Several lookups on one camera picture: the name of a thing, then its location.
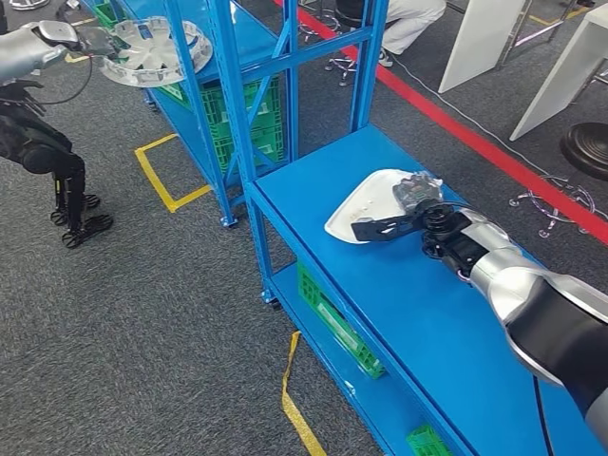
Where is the neighbouring robot grey hand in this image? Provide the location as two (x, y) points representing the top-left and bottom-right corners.
(75, 25), (123, 63)

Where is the white floor cable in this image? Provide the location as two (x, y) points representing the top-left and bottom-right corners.
(389, 53), (561, 183)

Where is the person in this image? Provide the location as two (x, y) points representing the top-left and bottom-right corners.
(332, 0), (447, 69)

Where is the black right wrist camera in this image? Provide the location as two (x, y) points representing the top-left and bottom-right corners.
(350, 206), (428, 243)

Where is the white desk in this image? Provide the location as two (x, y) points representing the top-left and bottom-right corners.
(438, 0), (608, 143)

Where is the long red barrier belt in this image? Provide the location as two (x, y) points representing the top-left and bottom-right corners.
(272, 0), (608, 247)

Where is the silver wheel hubcap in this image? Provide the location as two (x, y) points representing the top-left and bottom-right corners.
(98, 16), (213, 89)

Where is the blue metal shelf rack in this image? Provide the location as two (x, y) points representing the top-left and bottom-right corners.
(207, 0), (608, 456)
(80, 0), (296, 228)

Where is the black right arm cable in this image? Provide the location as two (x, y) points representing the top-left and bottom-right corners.
(531, 374), (556, 456)

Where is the green plastic crate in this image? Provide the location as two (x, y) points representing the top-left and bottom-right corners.
(93, 0), (121, 29)
(210, 123), (286, 174)
(158, 82), (194, 113)
(406, 426), (453, 456)
(199, 76), (282, 137)
(297, 262), (385, 380)

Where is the neighbouring robot black foot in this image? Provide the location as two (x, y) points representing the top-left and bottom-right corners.
(50, 193), (102, 226)
(62, 214), (115, 250)

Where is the white plastic shell part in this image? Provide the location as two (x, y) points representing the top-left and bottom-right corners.
(324, 168), (428, 245)

